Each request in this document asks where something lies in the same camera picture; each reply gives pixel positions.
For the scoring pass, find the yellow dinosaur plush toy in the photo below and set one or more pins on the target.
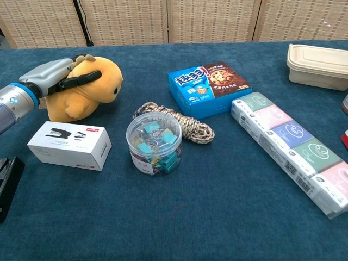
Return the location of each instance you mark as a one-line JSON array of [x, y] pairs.
[[89, 87]]

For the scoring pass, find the woven folding screen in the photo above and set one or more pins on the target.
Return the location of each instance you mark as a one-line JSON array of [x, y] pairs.
[[212, 19]]

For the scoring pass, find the pack of tissue packets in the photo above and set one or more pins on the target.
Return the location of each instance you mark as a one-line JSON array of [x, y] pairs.
[[288, 144]]

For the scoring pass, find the clear jar of binder clips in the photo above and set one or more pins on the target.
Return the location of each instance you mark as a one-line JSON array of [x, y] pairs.
[[154, 144]]

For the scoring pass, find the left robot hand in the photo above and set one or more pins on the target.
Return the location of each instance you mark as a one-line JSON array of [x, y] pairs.
[[51, 74]]

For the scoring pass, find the beige lidded food container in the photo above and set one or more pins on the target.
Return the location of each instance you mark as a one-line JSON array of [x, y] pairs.
[[316, 69]]

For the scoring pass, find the blue tablecloth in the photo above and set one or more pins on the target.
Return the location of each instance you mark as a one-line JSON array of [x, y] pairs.
[[174, 212]]

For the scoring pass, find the black stand base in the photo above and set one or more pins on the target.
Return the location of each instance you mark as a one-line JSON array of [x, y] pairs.
[[8, 185]]

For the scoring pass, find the white stapler box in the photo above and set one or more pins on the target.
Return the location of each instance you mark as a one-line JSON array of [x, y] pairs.
[[69, 146]]

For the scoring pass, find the red object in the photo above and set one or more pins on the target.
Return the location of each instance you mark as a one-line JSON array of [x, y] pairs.
[[344, 140]]

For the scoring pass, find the grey brown object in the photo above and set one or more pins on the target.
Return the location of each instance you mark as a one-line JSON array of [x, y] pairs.
[[345, 104]]

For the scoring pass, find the blue cookie box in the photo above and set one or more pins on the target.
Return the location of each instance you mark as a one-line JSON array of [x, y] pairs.
[[209, 87]]

